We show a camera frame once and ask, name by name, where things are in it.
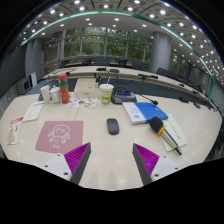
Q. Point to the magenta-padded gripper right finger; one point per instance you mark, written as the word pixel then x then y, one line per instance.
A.
pixel 163 165

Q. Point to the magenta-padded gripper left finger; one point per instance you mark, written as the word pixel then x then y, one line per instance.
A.
pixel 57 164

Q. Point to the black computer mouse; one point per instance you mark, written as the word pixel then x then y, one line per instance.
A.
pixel 113 126

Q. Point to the pink printed mouse pad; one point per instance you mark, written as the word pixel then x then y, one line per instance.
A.
pixel 60 136

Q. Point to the white paper with text lines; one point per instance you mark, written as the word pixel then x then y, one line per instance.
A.
pixel 178 133

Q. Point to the red and white pamphlet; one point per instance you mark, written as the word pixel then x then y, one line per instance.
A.
pixel 15 130

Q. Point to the blue and white book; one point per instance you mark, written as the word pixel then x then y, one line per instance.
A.
pixel 146 111

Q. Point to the white printed paper sheet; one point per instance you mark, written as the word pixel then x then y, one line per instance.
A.
pixel 33 111

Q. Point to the colourful sticker sheet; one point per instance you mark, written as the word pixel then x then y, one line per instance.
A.
pixel 81 103

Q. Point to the white lidded mug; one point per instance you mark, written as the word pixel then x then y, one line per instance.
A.
pixel 55 95

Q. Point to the white paper cup stack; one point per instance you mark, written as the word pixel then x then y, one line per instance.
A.
pixel 45 95

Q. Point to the red bottle with green band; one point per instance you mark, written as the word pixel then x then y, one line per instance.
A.
pixel 64 90

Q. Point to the black conference microphone unit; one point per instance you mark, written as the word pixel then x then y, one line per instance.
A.
pixel 123 96

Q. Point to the cream cardboard box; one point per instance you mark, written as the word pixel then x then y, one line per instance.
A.
pixel 86 90

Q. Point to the white green paper cup with straw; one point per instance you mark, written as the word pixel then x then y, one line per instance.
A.
pixel 106 95

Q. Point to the grey box monitor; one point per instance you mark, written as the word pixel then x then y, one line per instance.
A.
pixel 24 86

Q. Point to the white standing panel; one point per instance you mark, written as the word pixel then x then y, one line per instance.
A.
pixel 33 79

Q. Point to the curved beige conference desk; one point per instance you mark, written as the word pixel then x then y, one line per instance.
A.
pixel 86 70

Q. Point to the group of dark office chairs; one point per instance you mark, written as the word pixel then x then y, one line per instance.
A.
pixel 101 61

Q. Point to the group of ceiling lights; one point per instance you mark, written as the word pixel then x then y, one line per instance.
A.
pixel 106 6

